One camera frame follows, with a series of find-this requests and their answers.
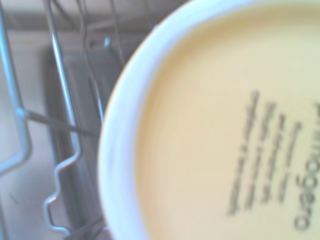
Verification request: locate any yellow ceramic mug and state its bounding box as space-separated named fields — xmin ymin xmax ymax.
xmin=98 ymin=0 xmax=320 ymax=240

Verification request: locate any grey wire dishwasher rack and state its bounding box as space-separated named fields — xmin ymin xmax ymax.
xmin=0 ymin=0 xmax=161 ymax=240

